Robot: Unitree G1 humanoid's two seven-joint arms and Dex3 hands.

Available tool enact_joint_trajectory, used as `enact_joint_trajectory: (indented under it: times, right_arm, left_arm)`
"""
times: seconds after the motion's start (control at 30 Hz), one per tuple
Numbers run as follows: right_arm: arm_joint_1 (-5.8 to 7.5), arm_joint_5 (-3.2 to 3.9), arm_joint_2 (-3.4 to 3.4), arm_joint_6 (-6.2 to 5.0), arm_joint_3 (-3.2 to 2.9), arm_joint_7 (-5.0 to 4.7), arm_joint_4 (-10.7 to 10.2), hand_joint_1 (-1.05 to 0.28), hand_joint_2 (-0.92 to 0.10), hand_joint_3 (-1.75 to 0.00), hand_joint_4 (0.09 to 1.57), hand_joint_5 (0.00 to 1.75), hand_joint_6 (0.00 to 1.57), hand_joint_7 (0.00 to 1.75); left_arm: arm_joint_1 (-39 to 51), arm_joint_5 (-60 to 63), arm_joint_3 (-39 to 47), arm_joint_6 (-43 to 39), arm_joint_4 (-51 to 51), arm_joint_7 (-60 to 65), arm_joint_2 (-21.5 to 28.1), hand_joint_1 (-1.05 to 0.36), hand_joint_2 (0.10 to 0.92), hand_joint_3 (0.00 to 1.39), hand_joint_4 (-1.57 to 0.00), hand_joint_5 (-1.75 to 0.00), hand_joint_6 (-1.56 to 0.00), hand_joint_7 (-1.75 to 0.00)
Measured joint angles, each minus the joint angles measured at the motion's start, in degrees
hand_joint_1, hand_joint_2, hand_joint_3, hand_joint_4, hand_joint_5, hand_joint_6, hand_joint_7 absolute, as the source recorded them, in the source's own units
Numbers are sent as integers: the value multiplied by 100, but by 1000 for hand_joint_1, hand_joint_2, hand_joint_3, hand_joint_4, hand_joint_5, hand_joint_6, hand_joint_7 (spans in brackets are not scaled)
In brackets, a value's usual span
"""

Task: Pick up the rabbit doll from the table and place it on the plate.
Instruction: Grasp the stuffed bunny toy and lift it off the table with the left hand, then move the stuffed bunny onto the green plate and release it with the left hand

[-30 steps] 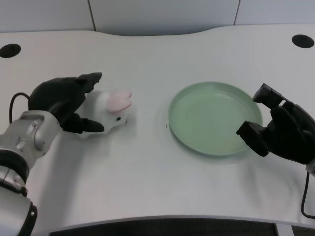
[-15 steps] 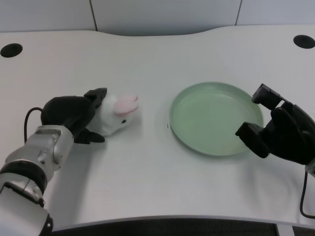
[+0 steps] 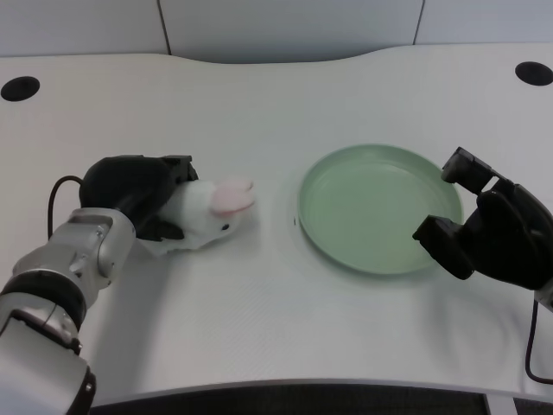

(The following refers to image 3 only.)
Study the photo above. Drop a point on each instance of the light green round plate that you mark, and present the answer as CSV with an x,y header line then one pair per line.
x,y
376,214

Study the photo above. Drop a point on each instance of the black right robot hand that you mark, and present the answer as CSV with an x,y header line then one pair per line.
x,y
501,233

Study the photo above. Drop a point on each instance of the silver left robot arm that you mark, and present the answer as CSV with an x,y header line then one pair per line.
x,y
56,294

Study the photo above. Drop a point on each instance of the black round desk grommet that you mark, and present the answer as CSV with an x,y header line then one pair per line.
x,y
20,88
534,73

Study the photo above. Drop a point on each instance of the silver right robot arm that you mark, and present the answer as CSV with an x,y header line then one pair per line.
x,y
545,296

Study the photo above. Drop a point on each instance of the white plush rabbit doll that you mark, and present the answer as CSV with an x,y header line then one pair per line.
x,y
207,212

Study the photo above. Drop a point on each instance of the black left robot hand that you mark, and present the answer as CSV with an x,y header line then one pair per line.
x,y
129,194

